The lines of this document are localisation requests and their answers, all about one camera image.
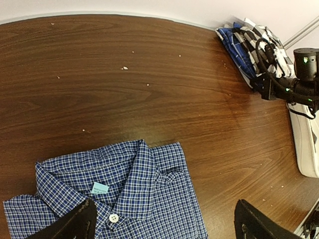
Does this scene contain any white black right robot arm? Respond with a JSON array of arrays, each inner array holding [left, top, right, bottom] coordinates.
[[251, 48, 319, 119]]

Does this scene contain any dark blue folded printed shirt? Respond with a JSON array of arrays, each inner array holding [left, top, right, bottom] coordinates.
[[215, 19, 265, 91]]

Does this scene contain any right aluminium frame post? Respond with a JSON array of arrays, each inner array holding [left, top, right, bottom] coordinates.
[[284, 16, 319, 49]]

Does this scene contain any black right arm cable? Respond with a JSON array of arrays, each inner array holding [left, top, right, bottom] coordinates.
[[255, 37, 319, 120]]

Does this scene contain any blue checked long sleeve shirt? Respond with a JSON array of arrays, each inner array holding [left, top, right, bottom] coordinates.
[[3, 140, 208, 239]]

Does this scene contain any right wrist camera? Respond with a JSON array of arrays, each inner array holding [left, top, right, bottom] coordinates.
[[264, 44, 286, 78]]

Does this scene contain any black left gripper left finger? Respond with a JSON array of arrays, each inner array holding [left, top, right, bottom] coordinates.
[[29, 199, 97, 239]]

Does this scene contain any black white plaid folded shirt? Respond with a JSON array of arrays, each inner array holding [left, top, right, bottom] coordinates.
[[231, 17, 295, 78]]

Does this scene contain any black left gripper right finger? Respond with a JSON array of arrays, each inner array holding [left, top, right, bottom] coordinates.
[[234, 199, 300, 239]]

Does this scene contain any white plastic bin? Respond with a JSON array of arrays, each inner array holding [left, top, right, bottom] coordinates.
[[287, 104, 319, 178]]

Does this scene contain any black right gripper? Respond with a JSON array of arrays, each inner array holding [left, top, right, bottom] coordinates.
[[250, 74, 299, 101]]

